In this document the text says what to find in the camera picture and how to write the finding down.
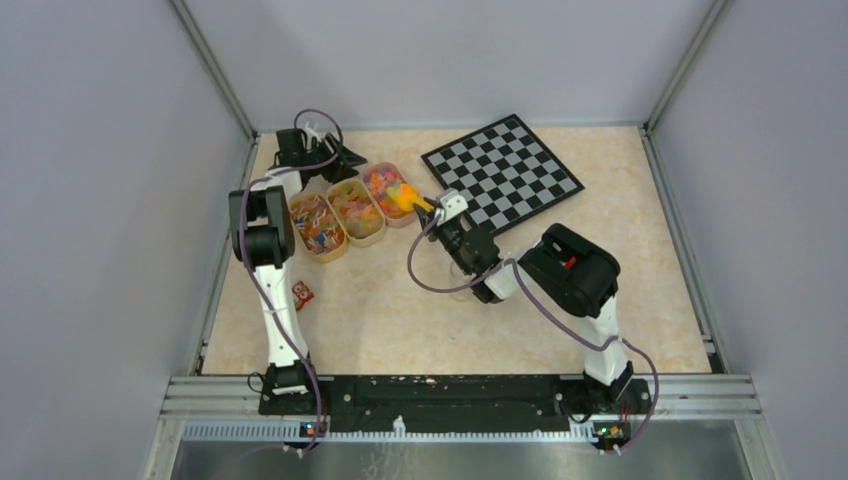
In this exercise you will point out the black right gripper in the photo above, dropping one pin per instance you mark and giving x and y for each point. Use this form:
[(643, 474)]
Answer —
[(433, 236)]

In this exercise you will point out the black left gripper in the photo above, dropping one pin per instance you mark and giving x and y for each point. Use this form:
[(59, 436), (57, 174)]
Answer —
[(347, 159)]

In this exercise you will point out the yellow plastic scoop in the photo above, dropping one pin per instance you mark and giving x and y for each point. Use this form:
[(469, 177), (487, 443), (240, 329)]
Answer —
[(408, 199)]

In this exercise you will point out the clear glass jar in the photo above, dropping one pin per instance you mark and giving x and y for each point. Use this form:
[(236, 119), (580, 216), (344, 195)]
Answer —
[(459, 278)]

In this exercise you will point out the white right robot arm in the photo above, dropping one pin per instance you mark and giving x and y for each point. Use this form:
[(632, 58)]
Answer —
[(580, 277)]

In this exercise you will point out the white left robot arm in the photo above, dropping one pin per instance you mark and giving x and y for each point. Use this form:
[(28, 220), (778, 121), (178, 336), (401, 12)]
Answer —
[(263, 239)]

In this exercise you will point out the pink tray with candies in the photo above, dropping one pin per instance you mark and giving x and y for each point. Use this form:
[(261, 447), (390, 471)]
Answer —
[(378, 180)]

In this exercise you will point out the cream tray with gummies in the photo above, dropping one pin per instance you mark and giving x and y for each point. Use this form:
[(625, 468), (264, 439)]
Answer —
[(358, 213)]

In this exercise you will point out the yellow tray with lollipops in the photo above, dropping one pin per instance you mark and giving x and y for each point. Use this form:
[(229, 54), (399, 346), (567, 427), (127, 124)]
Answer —
[(318, 227)]

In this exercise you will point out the black white chessboard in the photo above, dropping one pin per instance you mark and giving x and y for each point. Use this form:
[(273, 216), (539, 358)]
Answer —
[(506, 173)]

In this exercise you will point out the red owl toy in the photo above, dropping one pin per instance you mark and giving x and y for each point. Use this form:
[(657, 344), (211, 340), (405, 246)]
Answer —
[(302, 294)]

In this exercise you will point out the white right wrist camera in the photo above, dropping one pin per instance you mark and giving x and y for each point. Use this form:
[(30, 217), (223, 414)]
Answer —
[(450, 204)]

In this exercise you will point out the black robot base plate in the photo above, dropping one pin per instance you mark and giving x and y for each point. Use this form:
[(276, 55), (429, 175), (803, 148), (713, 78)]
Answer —
[(455, 404)]

